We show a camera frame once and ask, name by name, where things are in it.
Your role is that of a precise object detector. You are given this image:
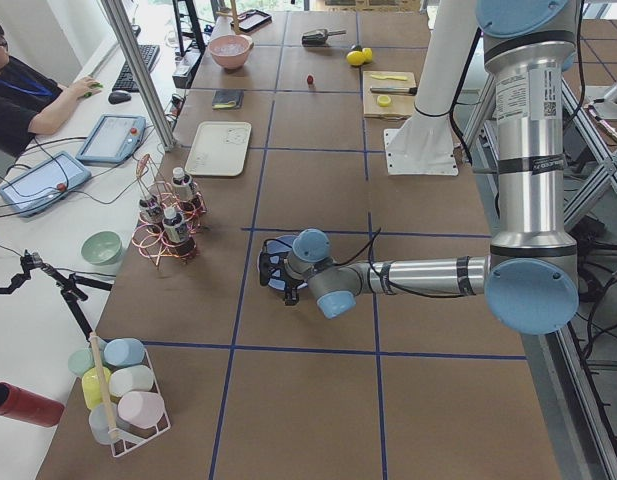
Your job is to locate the mint green bowl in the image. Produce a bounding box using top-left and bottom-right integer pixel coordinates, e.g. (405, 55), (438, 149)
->
(81, 231), (123, 266)

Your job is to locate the white wire cup rack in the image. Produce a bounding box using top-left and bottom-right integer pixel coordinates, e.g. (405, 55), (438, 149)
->
(68, 332), (171, 458)

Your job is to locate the copper wire bottle rack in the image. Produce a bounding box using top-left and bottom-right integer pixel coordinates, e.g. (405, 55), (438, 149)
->
(131, 154), (207, 265)

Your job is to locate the black computer mouse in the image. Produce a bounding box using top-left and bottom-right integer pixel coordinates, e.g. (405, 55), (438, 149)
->
(108, 90), (132, 105)

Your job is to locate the large yellow lemon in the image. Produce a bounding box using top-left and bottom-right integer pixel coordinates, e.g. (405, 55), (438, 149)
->
(346, 50), (367, 67)

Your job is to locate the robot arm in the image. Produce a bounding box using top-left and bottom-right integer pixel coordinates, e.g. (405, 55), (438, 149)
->
(258, 1), (581, 335)

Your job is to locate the blue teach pendant far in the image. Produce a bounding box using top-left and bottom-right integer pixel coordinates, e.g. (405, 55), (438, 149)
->
(76, 114), (147, 165)

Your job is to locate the black camera tripod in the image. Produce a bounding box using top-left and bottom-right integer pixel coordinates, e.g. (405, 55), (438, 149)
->
(0, 251), (113, 342)

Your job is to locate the blue teach pendant near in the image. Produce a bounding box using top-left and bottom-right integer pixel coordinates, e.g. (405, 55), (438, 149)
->
(0, 151), (91, 217)

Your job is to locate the black keyboard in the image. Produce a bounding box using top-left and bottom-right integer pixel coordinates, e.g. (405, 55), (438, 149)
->
(111, 44), (162, 94)

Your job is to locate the red cylinder bottle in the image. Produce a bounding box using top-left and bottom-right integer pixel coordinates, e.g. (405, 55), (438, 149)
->
(0, 382), (64, 427)

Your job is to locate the wooden cup stand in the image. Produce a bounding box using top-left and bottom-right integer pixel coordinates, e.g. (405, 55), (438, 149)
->
(210, 0), (239, 42)

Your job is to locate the dark drink bottle back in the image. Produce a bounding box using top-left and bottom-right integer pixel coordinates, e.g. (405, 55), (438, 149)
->
(139, 196), (163, 225)

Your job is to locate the seated person black shirt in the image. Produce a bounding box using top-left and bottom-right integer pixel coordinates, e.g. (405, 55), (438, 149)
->
(0, 24), (102, 158)

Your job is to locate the small yellow lemon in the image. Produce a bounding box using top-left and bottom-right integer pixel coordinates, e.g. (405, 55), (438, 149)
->
(362, 47), (374, 63)

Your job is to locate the grey folded cloth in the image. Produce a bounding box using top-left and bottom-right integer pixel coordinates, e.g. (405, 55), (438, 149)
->
(212, 89), (244, 110)

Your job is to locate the steel ice scoop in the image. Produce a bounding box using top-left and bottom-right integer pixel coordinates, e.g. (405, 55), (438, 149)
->
(301, 28), (347, 46)

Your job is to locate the dark drink bottle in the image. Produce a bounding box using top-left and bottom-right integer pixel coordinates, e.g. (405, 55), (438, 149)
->
(139, 196), (163, 225)
(163, 206), (196, 258)
(172, 167), (201, 212)

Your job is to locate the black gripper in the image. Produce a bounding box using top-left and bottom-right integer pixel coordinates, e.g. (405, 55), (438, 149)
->
(257, 237), (300, 307)

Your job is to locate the blue teach pendant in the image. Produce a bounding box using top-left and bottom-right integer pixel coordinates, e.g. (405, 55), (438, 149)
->
(0, 151), (91, 217)
(76, 114), (147, 165)

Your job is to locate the dark drink bottle middle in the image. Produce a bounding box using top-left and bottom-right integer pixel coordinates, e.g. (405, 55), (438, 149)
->
(172, 167), (201, 212)

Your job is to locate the wooden cutting board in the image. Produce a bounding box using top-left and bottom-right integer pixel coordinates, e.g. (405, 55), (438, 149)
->
(362, 71), (417, 119)

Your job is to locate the blue round plate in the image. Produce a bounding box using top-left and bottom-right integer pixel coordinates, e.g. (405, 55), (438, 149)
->
(258, 234), (312, 293)

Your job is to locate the yellow plastic knife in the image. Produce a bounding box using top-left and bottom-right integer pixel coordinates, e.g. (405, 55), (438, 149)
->
(370, 74), (409, 82)

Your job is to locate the steel muddler rod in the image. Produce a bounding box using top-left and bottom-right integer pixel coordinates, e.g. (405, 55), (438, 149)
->
(370, 86), (418, 96)

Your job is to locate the cream bear print tray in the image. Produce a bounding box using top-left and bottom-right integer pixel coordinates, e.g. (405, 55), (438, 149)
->
(184, 121), (252, 177)

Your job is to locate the pink bowl of ice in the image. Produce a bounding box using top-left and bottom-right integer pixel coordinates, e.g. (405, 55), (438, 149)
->
(208, 34), (254, 70)

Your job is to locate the dark drink bottle front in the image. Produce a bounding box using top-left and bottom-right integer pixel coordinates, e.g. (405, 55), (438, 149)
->
(163, 206), (196, 258)

